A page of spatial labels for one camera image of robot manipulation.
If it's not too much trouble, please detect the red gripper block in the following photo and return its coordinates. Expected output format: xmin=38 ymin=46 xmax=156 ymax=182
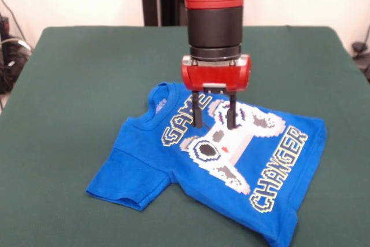
xmin=180 ymin=53 xmax=252 ymax=131

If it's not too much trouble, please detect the blue printed shirt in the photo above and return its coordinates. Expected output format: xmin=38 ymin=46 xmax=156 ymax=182
xmin=85 ymin=81 xmax=328 ymax=247

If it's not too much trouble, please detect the dark green tablecloth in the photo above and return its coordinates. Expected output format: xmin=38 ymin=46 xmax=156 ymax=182
xmin=0 ymin=25 xmax=370 ymax=247

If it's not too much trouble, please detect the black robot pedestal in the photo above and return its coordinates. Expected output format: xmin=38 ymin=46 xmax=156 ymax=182
xmin=135 ymin=0 xmax=190 ymax=27

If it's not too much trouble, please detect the black cable bundle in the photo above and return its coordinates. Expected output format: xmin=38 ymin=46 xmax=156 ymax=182
xmin=0 ymin=0 xmax=33 ymax=95

